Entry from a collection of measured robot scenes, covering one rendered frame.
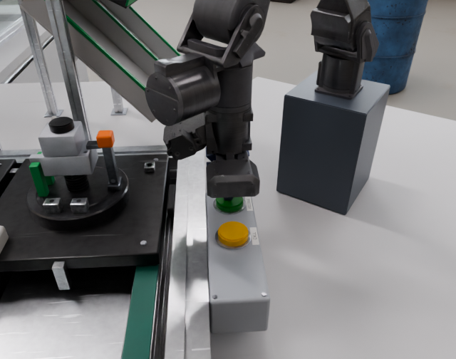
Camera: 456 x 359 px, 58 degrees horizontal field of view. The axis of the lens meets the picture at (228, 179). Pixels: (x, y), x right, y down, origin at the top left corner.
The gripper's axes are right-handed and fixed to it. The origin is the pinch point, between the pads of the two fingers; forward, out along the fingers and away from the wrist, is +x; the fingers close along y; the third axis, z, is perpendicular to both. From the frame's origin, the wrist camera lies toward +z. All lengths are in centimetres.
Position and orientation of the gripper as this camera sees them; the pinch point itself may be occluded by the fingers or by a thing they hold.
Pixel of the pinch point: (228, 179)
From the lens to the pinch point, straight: 58.0
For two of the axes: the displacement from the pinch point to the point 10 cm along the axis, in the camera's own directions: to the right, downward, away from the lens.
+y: 0.7, 5.7, -8.2
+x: -0.1, 8.2, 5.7
